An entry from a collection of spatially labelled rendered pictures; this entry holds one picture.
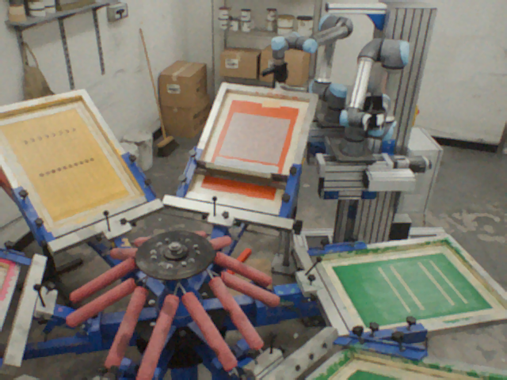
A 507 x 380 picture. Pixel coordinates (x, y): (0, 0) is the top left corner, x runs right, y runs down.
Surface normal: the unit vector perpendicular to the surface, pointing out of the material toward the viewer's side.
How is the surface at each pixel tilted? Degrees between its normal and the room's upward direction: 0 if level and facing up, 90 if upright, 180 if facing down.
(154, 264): 0
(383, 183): 90
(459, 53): 90
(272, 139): 32
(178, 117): 89
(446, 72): 90
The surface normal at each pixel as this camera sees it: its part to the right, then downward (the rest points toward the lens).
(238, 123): -0.14, -0.48
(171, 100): -0.24, 0.51
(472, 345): 0.02, -0.86
